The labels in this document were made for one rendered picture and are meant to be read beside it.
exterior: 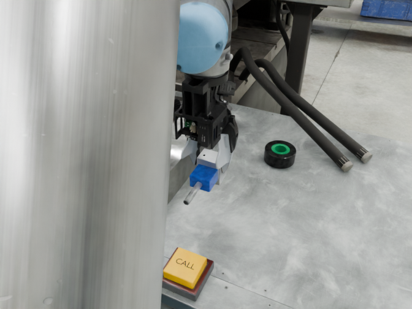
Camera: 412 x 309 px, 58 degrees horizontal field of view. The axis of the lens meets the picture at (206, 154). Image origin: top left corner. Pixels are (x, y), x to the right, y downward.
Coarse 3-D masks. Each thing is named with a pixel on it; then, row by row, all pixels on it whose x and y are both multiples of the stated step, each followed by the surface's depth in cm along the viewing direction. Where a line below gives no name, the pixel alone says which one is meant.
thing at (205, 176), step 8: (208, 152) 74; (216, 152) 74; (200, 160) 73; (208, 160) 72; (200, 168) 72; (208, 168) 72; (192, 176) 70; (200, 176) 70; (208, 176) 70; (216, 176) 72; (224, 176) 76; (192, 184) 72; (200, 184) 70; (208, 184) 70; (216, 184) 74; (192, 192) 68; (184, 200) 67
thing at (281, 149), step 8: (272, 144) 98; (280, 144) 98; (288, 144) 98; (264, 152) 97; (272, 152) 95; (280, 152) 99; (288, 152) 95; (264, 160) 97; (272, 160) 94; (280, 160) 93; (288, 160) 94; (280, 168) 95
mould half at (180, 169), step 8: (176, 96) 114; (184, 136) 88; (176, 144) 88; (184, 144) 87; (176, 152) 86; (200, 152) 95; (176, 160) 84; (184, 160) 87; (176, 168) 84; (184, 168) 88; (192, 168) 93; (176, 176) 85; (184, 176) 89; (176, 184) 86; (168, 192) 83; (176, 192) 87; (168, 200) 84
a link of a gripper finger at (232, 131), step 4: (228, 116) 65; (232, 116) 65; (232, 120) 65; (228, 124) 65; (232, 124) 65; (236, 124) 66; (224, 128) 66; (228, 128) 66; (232, 128) 65; (236, 128) 66; (224, 132) 67; (228, 132) 66; (232, 132) 66; (236, 132) 66; (232, 136) 67; (236, 136) 67; (232, 140) 67; (236, 140) 68; (232, 144) 68; (232, 148) 68
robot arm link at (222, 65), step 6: (228, 48) 56; (222, 54) 55; (228, 54) 56; (222, 60) 56; (228, 60) 58; (216, 66) 56; (222, 66) 56; (228, 66) 58; (204, 72) 56; (210, 72) 56; (216, 72) 56; (222, 72) 57; (198, 78) 58
